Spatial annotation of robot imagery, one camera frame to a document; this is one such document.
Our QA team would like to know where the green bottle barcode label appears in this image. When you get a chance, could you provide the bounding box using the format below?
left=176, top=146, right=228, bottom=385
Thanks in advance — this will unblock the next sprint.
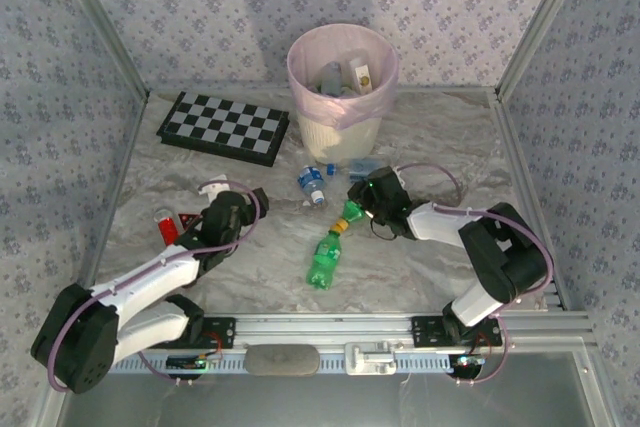
left=333, top=199, right=375, bottom=234

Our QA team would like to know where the crushed bottle blue cap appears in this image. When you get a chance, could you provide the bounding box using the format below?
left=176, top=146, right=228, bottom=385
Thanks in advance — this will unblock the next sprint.
left=325, top=157, right=384, bottom=183

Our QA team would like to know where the blue label bottle white cap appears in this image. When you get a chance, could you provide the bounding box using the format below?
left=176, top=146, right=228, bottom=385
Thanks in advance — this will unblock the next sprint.
left=297, top=164, right=327, bottom=207

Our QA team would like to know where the green bottle yellow cap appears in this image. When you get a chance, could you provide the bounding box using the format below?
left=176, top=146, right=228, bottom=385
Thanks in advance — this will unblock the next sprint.
left=305, top=229, right=345, bottom=292

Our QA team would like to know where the clear rectangular bottle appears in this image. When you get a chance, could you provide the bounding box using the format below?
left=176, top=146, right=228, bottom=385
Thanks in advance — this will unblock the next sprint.
left=349, top=60, right=375, bottom=96

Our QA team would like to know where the clear bottle white cap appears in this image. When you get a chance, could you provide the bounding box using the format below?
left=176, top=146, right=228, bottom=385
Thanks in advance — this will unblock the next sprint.
left=319, top=60, right=345, bottom=96

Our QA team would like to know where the cream ribbed waste bin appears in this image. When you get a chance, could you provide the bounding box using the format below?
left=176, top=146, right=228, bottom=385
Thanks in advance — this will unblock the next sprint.
left=287, top=24, right=400, bottom=158

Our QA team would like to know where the red cylindrical tube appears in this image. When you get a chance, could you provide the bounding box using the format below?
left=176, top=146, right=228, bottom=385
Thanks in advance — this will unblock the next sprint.
left=154, top=206, right=182, bottom=244

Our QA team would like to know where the black and white chessboard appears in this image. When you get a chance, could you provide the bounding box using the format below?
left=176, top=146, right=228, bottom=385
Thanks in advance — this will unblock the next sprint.
left=155, top=90, right=291, bottom=168

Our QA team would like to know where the small circuit board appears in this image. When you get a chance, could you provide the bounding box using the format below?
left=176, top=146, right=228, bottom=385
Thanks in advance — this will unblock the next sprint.
left=166, top=354, right=224, bottom=372
left=449, top=354, right=486, bottom=373

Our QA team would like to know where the grey oval pad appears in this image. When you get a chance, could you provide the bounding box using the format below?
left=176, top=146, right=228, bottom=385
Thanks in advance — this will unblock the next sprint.
left=244, top=344, right=321, bottom=377

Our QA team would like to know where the grey metal tray panel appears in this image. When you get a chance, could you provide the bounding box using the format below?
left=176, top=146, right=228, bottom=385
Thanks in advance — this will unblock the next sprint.
left=59, top=351, right=601, bottom=427

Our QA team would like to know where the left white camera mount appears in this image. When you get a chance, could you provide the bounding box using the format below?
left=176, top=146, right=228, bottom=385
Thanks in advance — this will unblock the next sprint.
left=197, top=174, right=229, bottom=198

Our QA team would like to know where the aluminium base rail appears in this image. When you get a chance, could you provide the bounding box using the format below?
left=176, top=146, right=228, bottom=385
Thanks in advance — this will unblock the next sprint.
left=64, top=313, right=591, bottom=349

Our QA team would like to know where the white latch bracket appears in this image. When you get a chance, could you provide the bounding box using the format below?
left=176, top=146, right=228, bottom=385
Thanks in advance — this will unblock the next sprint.
left=344, top=340, right=399, bottom=376

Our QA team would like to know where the slotted grey cable duct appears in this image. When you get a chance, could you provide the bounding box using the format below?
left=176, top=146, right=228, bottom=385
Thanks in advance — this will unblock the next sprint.
left=107, top=351, right=481, bottom=376

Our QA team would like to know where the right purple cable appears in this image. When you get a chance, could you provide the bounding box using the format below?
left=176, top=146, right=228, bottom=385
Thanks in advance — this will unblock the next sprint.
left=394, top=162, right=556, bottom=388

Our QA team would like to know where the purple cable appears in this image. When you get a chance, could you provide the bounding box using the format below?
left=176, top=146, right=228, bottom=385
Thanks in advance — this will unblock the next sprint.
left=48, top=179, right=262, bottom=393
left=394, top=162, right=556, bottom=388

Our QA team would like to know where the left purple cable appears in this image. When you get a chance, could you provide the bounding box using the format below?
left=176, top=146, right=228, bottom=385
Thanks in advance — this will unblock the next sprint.
left=48, top=179, right=262, bottom=393

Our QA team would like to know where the aluminium frame corner post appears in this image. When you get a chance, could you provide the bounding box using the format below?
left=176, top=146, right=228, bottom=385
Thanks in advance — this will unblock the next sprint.
left=49, top=0, right=151, bottom=103
left=494, top=0, right=586, bottom=103

